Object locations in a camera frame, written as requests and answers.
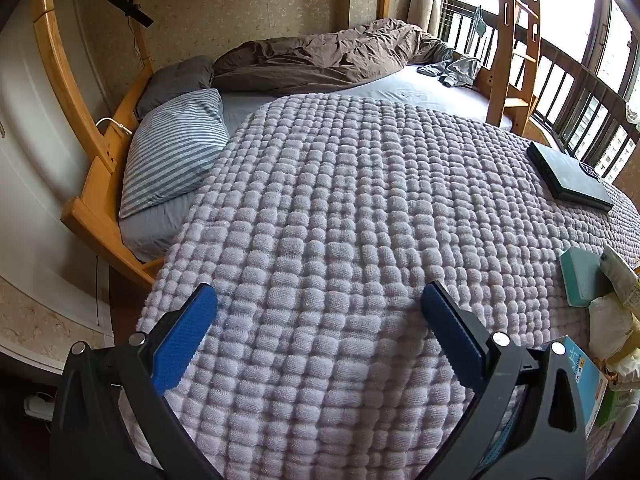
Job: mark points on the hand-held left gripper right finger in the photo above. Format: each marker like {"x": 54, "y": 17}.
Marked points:
{"x": 452, "y": 335}

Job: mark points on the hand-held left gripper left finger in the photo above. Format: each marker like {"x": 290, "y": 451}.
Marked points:
{"x": 185, "y": 340}

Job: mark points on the grey bedsheet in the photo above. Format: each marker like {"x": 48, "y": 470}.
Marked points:
{"x": 150, "y": 232}

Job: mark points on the pale teal box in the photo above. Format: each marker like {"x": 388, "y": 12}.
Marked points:
{"x": 580, "y": 277}

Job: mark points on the blue and white box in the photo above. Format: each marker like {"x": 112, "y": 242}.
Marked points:
{"x": 587, "y": 385}

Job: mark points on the yellow paper bag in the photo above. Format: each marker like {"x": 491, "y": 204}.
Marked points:
{"x": 607, "y": 325}

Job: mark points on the white power strip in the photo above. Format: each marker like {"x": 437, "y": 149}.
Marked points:
{"x": 37, "y": 405}

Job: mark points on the lilac quilted blanket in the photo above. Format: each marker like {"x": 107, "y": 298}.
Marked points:
{"x": 350, "y": 210}

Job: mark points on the white and yellow packet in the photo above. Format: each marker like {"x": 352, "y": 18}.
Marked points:
{"x": 620, "y": 272}

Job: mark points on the striped pillow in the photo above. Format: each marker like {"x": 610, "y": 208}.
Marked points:
{"x": 170, "y": 155}

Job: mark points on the black flat box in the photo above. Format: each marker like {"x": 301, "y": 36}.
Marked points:
{"x": 570, "y": 175}

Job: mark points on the grey pillow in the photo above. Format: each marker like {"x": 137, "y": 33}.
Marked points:
{"x": 175, "y": 80}

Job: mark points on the grey garment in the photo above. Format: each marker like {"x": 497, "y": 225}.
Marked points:
{"x": 460, "y": 67}

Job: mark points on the wooden bed ladder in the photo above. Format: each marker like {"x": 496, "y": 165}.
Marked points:
{"x": 501, "y": 60}

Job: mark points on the dark balcony railing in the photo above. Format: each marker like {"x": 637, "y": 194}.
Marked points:
{"x": 575, "y": 65}

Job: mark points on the brown duvet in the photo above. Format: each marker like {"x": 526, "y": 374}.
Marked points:
{"x": 325, "y": 55}

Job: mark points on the green hanging cloth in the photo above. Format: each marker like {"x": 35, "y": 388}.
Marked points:
{"x": 480, "y": 20}

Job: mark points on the beige curtain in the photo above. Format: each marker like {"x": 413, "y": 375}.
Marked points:
{"x": 422, "y": 0}

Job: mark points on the wooden bunk bed frame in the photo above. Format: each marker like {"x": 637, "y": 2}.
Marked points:
{"x": 90, "y": 220}

